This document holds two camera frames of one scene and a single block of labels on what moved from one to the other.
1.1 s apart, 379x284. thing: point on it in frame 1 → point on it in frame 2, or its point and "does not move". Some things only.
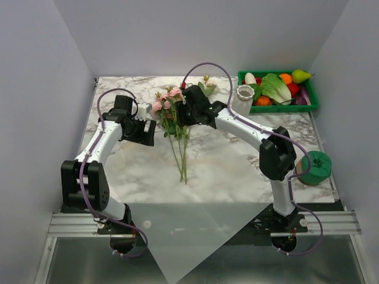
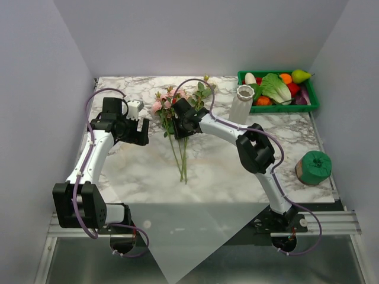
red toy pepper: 294,88 does not move
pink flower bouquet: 166,106 does not move
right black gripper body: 186,115 → 180,129
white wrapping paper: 184,237 does not move
